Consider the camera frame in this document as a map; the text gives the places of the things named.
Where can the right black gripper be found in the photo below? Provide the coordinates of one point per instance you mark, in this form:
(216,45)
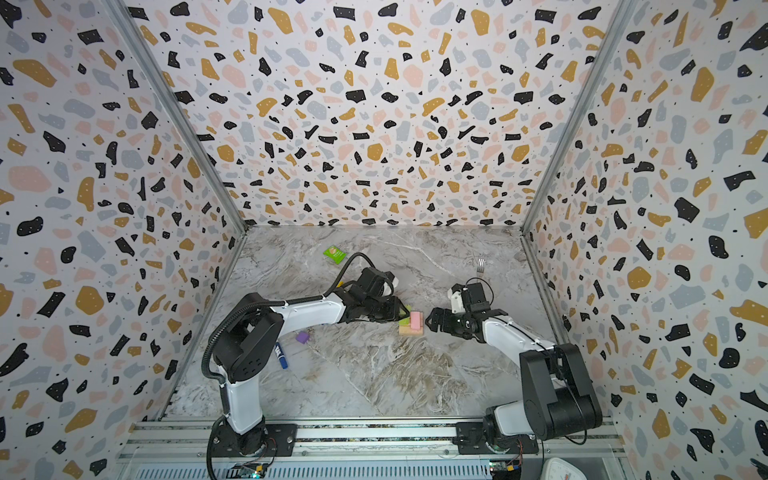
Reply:
(444,321)

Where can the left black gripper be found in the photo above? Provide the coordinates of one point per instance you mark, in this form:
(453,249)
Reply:
(393,312)

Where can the pink block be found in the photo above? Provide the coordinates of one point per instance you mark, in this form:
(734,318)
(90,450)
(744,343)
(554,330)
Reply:
(416,321)

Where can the lime green block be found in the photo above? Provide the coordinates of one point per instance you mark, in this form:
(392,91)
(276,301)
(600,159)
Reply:
(404,317)

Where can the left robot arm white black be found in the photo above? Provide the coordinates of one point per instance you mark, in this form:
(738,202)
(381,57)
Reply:
(244,341)

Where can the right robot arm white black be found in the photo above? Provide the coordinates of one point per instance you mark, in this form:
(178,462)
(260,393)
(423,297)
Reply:
(558,397)

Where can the green snack packet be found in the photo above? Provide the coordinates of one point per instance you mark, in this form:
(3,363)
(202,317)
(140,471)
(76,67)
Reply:
(335,254)

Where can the blue marker pen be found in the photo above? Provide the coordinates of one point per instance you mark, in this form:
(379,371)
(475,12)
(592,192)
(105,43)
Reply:
(280,355)

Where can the white object bottom right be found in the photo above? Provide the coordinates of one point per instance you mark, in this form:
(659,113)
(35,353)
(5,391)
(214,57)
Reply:
(559,469)

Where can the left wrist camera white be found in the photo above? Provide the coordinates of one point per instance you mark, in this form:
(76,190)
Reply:
(390,284)

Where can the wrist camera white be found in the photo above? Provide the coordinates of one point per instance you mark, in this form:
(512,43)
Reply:
(390,284)
(456,298)

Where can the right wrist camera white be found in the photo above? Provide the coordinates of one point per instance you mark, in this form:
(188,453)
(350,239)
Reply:
(456,298)

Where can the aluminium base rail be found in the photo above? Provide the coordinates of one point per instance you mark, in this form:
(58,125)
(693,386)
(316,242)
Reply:
(361,448)

